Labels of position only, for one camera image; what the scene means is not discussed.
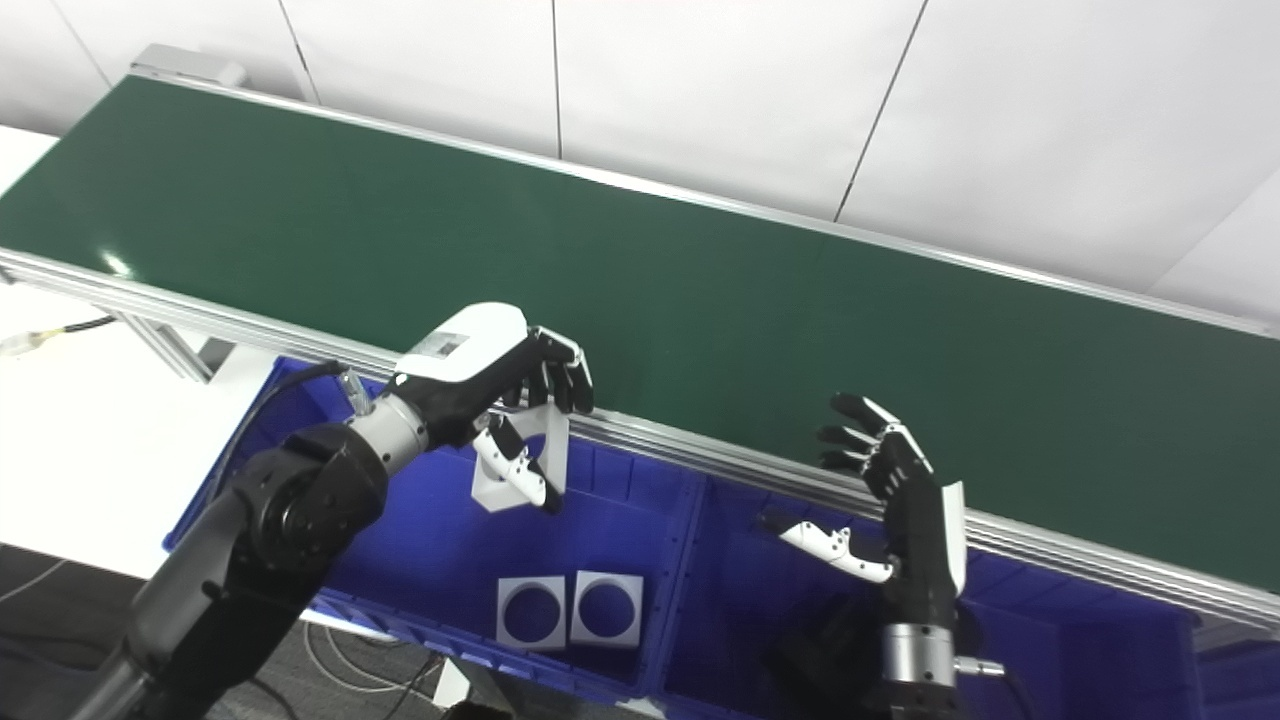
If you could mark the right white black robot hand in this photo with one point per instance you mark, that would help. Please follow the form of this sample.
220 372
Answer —
920 540

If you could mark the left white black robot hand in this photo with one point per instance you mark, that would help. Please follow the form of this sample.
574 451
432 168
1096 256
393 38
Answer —
470 360

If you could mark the white block part oval hole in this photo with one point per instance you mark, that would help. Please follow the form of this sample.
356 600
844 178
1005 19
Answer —
557 450

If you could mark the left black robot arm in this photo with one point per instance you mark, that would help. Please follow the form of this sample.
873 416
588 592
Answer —
300 510

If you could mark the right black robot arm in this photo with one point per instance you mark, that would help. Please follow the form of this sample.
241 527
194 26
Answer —
918 660

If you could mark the black part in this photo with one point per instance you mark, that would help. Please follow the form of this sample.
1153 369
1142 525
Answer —
830 650

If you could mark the blue plastic bin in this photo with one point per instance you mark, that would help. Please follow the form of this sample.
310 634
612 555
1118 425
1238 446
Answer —
420 560
1050 650
1240 680

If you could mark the green conveyor belt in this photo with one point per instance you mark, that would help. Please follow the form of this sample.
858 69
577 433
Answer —
700 300
700 455

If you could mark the white square part round hole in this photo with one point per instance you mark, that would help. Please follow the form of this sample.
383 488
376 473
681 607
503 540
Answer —
580 636
507 640

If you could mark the aluminium conveyor leg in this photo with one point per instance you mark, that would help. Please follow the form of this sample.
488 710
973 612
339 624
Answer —
165 345

